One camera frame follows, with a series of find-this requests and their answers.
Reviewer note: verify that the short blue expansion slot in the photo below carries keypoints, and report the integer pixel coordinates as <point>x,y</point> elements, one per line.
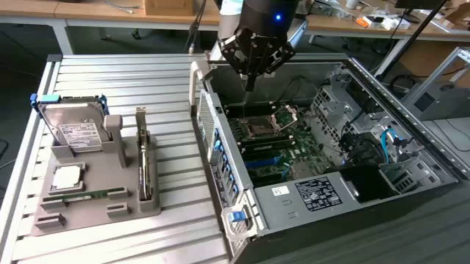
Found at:
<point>283,172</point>

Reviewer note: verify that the tan cardboard box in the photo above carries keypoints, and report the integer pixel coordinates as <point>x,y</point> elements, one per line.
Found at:
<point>164,6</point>

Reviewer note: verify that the white cup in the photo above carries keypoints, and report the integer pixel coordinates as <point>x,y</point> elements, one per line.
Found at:
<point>353,3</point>

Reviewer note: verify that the black RAM stick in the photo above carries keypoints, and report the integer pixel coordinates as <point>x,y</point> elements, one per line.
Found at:
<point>267,146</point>

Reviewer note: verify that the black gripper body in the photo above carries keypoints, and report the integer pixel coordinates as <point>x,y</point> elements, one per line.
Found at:
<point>265,19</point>

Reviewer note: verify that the open grey PC case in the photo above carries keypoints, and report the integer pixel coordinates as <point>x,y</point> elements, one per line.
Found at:
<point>206,118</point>

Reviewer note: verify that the grey computer tower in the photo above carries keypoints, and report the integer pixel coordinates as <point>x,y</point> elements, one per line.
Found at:
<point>441,101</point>

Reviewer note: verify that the green RAM stick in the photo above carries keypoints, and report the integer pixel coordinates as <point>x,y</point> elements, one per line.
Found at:
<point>84,195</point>

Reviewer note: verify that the orange and white box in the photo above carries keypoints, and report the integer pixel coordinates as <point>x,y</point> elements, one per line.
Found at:
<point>367,21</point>

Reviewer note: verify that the CPU socket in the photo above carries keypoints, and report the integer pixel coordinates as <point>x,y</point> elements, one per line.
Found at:
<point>261,127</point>

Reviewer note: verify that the perforated metal drive cage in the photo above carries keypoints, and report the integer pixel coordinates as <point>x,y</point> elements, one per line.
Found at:
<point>330,110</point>

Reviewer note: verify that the silver CPU chip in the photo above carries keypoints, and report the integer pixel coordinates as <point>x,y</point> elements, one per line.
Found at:
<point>67,177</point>

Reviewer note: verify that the wooden desk with grey frame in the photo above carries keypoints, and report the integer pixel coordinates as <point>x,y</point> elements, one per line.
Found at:
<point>438,32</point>
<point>30,8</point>

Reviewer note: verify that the metal socket cover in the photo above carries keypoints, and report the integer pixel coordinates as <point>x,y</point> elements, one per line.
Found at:
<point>286,115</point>

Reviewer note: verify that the brown cardboard piece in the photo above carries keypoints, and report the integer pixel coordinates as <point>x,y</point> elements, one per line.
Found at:
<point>458,13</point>

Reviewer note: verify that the hard disk in blue carrier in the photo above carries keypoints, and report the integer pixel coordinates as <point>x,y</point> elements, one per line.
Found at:
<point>74,132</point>

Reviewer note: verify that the blue case latch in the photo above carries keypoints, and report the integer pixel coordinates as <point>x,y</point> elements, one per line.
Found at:
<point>236,215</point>

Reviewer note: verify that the metal disk bay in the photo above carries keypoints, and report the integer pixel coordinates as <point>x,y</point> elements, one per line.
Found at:
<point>411,176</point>

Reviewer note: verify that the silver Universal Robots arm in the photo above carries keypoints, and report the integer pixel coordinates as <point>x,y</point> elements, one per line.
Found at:
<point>228,24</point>

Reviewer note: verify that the grey plastic parts rack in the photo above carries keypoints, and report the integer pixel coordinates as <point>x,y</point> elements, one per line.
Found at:
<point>99,176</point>

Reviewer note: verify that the square chipset heat sink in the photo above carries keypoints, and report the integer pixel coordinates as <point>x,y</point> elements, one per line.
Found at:
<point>303,170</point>

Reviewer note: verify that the black monitor stand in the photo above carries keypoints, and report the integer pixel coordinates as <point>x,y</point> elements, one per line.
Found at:
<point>407,13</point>

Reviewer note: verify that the small white box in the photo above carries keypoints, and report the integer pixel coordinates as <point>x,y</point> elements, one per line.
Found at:
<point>397,24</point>

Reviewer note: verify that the grey power supply unit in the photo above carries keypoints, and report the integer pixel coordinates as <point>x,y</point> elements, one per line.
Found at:
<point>279,209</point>

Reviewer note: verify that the graphics card with black fan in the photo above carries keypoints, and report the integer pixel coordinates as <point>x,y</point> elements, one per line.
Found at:
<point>144,165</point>

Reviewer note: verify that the black stand pole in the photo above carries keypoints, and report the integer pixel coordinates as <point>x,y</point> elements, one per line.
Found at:
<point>417,31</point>

